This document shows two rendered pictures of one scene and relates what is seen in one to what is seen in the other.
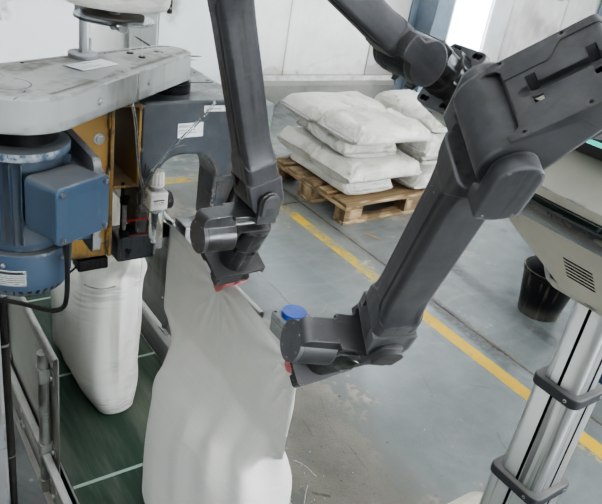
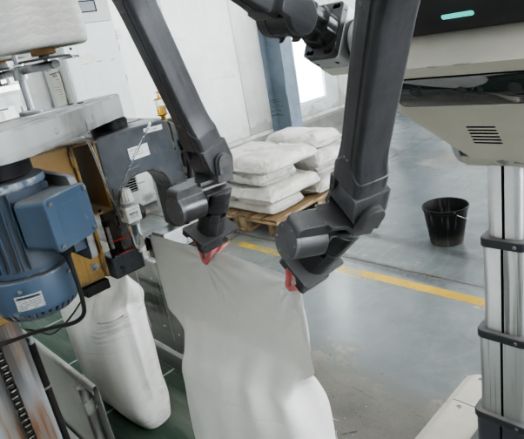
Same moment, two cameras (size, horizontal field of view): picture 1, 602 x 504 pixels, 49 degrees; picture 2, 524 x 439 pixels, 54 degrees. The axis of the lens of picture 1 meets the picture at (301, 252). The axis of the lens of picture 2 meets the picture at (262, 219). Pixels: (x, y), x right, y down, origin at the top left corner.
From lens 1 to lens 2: 0.23 m
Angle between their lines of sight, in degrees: 8
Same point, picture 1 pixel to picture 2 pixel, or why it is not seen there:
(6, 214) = (8, 246)
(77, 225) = (71, 230)
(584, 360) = (515, 208)
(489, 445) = (460, 345)
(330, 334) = (317, 220)
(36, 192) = (27, 212)
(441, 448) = (425, 361)
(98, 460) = not seen: outside the picture
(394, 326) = (369, 182)
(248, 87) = (171, 65)
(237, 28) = (146, 16)
